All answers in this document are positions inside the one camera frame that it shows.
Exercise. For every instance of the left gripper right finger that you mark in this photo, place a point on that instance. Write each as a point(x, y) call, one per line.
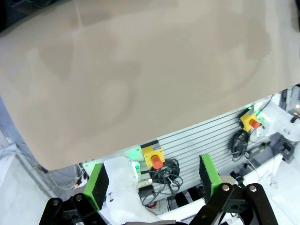
point(211, 178)

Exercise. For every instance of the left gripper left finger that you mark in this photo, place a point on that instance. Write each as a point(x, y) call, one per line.
point(93, 187)

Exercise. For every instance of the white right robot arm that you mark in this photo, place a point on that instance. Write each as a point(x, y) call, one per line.
point(279, 114)

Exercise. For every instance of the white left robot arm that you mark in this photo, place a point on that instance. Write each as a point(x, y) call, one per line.
point(122, 187)

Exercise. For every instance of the yellow emergency stop box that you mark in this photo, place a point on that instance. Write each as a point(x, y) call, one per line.
point(150, 153)
point(246, 120)

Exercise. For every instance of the black power box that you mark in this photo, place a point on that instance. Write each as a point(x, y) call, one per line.
point(284, 146)

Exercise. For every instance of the silver aluminium rail panel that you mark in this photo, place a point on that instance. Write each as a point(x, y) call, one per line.
point(199, 140)

